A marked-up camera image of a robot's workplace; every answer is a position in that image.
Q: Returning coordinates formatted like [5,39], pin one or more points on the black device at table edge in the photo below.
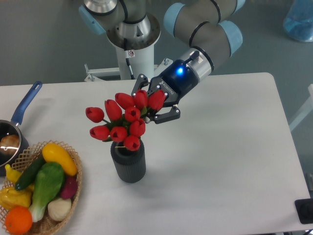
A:
[304,208]

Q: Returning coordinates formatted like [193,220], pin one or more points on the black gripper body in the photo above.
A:
[176,80]

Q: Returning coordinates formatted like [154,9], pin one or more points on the small yellow pepper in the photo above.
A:
[11,174]

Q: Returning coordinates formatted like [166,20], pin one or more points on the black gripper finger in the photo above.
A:
[141,81]
[173,114]

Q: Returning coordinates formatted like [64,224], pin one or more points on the red tulip bouquet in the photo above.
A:
[122,120]

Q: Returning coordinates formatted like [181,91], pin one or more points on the blue handled saucepan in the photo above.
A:
[12,127]

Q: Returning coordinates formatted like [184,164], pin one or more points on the purple red vegetable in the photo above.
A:
[70,188]

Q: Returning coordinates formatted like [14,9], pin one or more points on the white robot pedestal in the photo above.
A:
[131,63]

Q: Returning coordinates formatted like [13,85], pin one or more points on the dark grey ribbed vase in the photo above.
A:
[130,165]

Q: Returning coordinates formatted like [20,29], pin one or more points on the white frame at right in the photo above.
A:
[303,111]

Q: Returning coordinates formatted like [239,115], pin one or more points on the yellow bell pepper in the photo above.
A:
[10,198]

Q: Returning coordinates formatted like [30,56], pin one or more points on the yellow squash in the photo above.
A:
[53,152]

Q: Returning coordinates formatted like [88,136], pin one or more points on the white garlic bulb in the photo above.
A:
[59,208]

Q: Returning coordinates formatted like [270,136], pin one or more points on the green bok choy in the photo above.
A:
[48,183]

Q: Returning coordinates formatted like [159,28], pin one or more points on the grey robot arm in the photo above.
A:
[203,26]

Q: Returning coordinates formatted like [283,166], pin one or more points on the dark green cucumber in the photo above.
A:
[29,175]

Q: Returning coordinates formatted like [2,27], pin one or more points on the brown bread in pan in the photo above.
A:
[9,144]

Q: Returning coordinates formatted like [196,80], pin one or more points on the orange fruit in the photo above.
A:
[18,220]

